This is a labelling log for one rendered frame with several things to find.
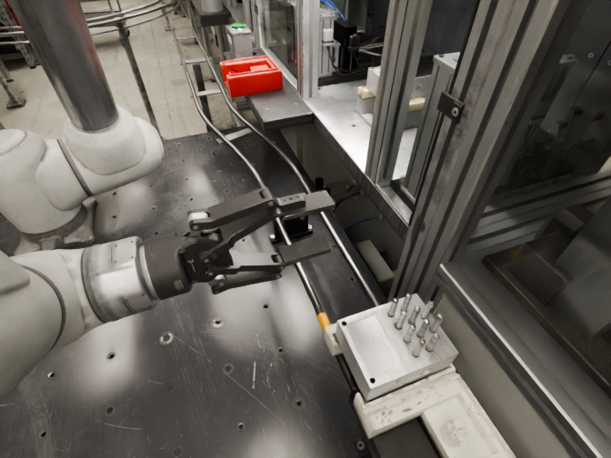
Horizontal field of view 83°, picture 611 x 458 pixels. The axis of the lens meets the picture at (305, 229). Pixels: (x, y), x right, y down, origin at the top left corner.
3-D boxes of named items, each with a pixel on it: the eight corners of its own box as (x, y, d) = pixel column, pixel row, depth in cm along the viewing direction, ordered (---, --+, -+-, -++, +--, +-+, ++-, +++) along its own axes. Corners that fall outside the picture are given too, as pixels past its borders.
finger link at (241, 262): (207, 269, 41) (205, 276, 42) (288, 268, 47) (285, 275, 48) (202, 246, 44) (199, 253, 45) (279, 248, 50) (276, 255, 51)
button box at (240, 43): (231, 64, 115) (225, 24, 106) (254, 61, 117) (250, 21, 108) (236, 73, 110) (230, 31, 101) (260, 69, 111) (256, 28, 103)
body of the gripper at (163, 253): (165, 314, 42) (240, 292, 44) (141, 272, 35) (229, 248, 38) (160, 268, 46) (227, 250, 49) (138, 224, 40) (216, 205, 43)
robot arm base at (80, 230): (12, 273, 83) (-4, 258, 79) (28, 214, 97) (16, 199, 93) (94, 253, 87) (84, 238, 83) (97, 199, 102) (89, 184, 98)
